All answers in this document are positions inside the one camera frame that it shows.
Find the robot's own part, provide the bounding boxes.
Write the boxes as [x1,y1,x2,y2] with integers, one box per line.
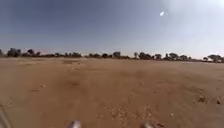
[142,121,156,128]
[68,120,83,128]

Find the brown sandy dirt ground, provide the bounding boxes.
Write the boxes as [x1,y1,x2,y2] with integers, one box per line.
[0,56,224,128]

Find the row of trees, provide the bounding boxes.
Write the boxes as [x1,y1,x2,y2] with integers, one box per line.
[0,47,224,64]

